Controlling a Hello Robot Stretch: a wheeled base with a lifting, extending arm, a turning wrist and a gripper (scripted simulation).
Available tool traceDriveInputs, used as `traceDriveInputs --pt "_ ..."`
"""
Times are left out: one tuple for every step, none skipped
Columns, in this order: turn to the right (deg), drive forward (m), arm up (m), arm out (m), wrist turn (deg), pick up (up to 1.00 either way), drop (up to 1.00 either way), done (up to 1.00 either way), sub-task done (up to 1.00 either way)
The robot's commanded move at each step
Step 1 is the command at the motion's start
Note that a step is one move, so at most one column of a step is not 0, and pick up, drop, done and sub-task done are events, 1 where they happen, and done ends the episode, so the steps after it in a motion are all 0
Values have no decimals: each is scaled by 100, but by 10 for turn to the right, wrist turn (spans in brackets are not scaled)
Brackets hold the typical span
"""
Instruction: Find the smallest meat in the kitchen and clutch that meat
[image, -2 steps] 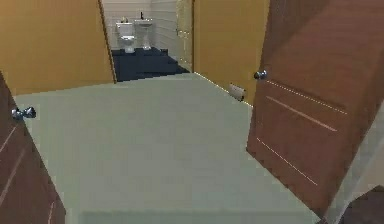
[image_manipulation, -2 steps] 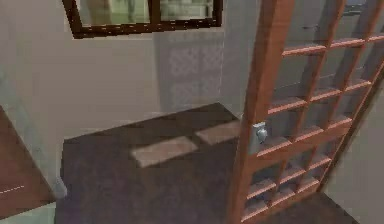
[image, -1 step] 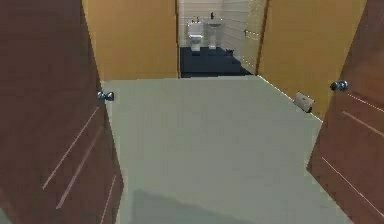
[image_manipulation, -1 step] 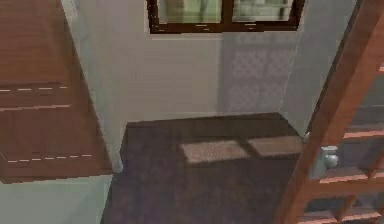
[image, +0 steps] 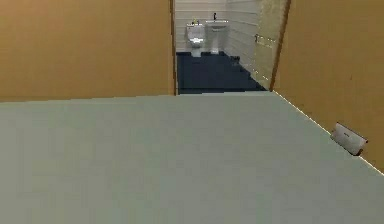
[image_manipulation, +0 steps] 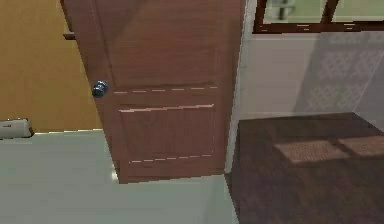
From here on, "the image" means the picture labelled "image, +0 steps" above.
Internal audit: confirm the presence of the white pedestal sink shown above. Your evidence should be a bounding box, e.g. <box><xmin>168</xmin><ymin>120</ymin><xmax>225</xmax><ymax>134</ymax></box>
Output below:
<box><xmin>205</xmin><ymin>19</ymin><xmax>230</xmax><ymax>55</ymax></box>

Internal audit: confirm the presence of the beige room door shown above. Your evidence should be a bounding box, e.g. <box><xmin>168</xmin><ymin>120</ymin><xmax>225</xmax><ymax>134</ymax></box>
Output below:
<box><xmin>250</xmin><ymin>0</ymin><xmax>292</xmax><ymax>92</ymax></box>

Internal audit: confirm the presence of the white toilet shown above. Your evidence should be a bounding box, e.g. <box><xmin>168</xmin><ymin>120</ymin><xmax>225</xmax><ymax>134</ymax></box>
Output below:
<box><xmin>185</xmin><ymin>23</ymin><xmax>206</xmax><ymax>58</ymax></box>

